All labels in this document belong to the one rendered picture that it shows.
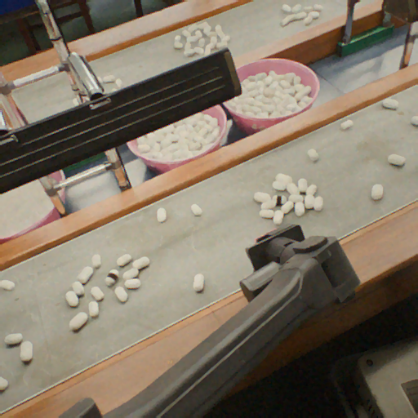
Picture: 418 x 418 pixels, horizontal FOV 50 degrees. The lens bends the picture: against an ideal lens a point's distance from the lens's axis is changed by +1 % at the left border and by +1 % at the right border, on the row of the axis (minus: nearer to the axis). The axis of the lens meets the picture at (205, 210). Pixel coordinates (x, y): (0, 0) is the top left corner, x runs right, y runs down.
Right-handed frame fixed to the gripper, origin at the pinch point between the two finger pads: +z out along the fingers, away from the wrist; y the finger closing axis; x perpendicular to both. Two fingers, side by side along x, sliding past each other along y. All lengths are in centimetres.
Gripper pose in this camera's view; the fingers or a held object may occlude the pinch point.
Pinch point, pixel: (258, 244)
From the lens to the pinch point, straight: 83.7
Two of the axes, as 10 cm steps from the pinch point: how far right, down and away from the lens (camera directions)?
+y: -8.9, 4.1, -2.2
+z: -2.8, -1.0, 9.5
